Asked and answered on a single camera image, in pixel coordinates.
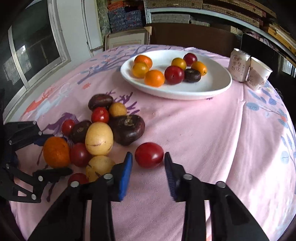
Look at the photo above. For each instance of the white paper cup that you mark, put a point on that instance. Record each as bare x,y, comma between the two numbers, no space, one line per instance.
257,73

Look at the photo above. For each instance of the pink deer print tablecloth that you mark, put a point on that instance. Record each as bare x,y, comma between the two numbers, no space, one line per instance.
208,139

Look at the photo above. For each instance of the yellow round fruit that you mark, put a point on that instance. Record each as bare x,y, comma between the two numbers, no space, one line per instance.
178,63
200,68
140,70

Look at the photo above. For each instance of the white drink can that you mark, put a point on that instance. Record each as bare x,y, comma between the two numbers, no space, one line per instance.
239,64

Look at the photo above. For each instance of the red plum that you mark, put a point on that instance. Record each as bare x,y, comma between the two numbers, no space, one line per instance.
100,115
68,127
79,154
190,59
77,178
149,154
174,74

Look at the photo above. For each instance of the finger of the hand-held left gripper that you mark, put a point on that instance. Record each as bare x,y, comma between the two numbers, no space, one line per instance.
23,132
30,183

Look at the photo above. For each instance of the metal shelving unit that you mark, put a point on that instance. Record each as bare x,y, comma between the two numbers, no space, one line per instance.
148,14

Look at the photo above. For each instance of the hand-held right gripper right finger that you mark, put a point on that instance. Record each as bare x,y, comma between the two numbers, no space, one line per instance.
170,178

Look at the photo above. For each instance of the large orange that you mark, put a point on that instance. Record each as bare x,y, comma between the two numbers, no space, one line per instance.
56,151

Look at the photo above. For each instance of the white door panel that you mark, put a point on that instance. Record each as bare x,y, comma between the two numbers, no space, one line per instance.
92,25

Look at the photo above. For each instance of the stack of yellow flat boxes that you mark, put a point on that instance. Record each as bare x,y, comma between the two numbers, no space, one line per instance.
277,32

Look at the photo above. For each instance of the grey patterned box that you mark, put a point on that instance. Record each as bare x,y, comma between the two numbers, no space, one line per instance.
168,18

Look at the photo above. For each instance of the stack of blue patterned boxes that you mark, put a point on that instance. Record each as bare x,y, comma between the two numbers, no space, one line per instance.
120,20

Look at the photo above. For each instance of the white oval plate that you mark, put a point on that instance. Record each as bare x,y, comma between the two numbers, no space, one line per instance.
215,83

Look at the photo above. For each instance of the white framed window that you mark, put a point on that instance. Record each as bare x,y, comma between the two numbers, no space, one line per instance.
34,46

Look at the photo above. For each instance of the small orange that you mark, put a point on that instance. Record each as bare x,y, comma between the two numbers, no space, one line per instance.
143,60
154,78

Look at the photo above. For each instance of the framed wooden panel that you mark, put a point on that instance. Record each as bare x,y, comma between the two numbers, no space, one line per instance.
124,38

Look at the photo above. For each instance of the stack of tan woven boxes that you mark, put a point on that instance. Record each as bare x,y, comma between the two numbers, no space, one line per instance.
173,3

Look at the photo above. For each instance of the small tan fruit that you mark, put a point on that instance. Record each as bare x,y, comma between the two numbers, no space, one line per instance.
117,109

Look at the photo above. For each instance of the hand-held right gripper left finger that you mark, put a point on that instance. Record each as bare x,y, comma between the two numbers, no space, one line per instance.
124,178

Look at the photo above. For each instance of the brown wooden cabinet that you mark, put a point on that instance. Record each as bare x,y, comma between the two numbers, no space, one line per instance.
189,34

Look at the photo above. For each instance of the striped yellow pepino melon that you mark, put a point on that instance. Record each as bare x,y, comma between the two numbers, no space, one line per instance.
99,168

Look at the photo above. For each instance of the dark purple fruit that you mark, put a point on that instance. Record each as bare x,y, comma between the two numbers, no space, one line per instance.
79,131
192,75
100,101
127,129

